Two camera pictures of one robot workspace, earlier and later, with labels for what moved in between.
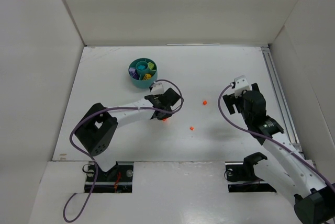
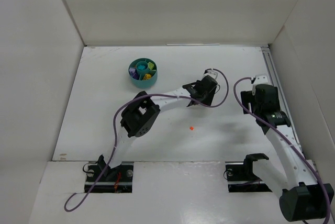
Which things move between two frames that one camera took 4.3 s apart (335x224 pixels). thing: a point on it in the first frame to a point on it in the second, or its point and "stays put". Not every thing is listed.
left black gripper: (159, 109) to (209, 96)
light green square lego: (151, 65) stays put
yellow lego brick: (147, 76) stays put
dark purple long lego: (136, 76) stays put
